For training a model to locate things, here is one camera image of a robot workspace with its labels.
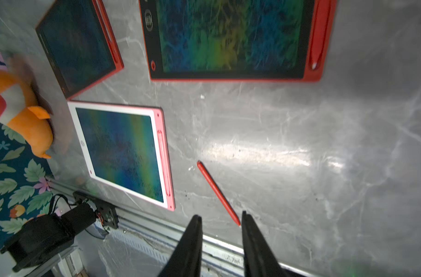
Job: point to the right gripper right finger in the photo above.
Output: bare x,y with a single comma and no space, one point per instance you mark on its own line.
259,260

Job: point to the pink stylus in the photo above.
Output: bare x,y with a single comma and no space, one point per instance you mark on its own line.
164,161

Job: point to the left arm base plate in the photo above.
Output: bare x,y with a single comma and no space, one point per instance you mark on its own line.
105,211

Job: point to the pink white writing tablet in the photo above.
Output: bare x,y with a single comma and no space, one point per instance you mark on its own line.
120,147

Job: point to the red writing tablet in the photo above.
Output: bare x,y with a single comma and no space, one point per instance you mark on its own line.
223,40
79,42

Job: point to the orange shark plush toy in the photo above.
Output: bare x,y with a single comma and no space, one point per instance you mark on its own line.
20,109

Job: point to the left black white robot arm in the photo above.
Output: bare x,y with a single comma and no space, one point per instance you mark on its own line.
44,237

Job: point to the right red writing tablet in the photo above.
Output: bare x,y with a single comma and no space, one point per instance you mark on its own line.
223,40

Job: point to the left red writing tablet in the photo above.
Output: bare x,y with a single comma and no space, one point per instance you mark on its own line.
79,42

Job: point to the red stylus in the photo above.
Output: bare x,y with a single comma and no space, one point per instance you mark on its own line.
218,192
319,33

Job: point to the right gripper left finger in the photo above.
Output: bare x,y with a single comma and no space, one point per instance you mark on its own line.
185,261

